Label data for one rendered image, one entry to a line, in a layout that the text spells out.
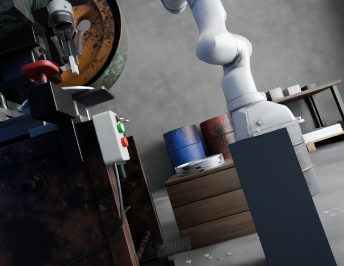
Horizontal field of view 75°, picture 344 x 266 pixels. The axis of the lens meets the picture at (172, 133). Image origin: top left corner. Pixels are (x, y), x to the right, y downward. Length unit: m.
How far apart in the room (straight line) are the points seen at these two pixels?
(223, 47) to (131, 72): 3.81
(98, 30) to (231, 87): 0.93
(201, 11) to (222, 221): 0.93
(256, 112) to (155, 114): 3.55
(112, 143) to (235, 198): 0.77
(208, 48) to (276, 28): 4.40
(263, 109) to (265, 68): 3.97
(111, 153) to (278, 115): 0.52
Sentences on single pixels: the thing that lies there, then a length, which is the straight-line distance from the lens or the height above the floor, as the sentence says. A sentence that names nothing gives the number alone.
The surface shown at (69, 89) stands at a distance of 0.83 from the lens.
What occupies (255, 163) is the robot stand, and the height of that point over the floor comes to 0.37.
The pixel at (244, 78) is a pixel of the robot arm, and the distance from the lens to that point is 0.80.
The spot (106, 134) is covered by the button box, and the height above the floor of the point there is 0.57.
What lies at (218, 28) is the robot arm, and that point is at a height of 0.83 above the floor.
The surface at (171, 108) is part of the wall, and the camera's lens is 4.23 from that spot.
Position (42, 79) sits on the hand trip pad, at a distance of 0.61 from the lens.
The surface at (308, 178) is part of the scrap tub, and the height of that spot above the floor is 0.11.
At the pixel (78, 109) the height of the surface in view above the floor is 0.73.
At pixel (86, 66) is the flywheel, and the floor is 1.10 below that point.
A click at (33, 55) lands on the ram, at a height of 0.97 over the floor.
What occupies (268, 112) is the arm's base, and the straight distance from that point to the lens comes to 0.78.
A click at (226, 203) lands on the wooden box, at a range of 1.18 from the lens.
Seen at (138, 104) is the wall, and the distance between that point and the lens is 4.31.
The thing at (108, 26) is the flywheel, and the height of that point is 1.26.
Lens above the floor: 0.46
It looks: 6 degrees up
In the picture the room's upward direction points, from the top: 17 degrees counter-clockwise
